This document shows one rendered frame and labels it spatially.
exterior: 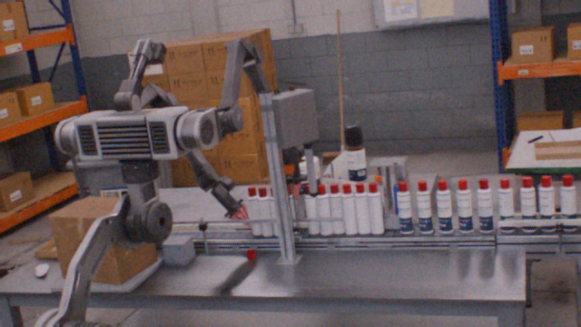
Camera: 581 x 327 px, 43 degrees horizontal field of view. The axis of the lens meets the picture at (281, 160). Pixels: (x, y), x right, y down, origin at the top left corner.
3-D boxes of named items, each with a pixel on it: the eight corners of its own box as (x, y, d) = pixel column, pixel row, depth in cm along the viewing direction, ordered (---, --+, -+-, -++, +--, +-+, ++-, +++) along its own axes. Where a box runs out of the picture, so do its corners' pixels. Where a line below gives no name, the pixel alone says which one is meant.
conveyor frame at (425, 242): (497, 238, 286) (497, 226, 285) (497, 249, 276) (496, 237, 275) (120, 242, 339) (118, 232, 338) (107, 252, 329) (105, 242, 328)
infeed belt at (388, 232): (497, 237, 284) (497, 227, 283) (497, 245, 277) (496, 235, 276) (118, 241, 338) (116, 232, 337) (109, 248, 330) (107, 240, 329)
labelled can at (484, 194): (494, 228, 282) (490, 176, 277) (494, 233, 278) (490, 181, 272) (479, 229, 284) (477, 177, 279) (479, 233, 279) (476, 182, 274)
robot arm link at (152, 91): (141, 90, 321) (154, 75, 316) (162, 113, 323) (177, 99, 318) (92, 132, 282) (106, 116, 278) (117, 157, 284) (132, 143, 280)
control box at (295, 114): (320, 138, 286) (313, 89, 281) (285, 149, 276) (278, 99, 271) (303, 135, 294) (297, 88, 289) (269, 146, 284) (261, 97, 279)
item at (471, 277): (525, 179, 356) (525, 174, 355) (525, 305, 236) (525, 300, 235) (135, 193, 424) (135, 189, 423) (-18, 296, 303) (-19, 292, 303)
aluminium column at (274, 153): (296, 257, 294) (273, 89, 277) (292, 262, 290) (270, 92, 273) (285, 257, 296) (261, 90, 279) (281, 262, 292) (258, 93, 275)
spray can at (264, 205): (277, 234, 308) (270, 186, 303) (268, 238, 305) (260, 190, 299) (270, 232, 312) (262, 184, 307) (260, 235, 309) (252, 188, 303)
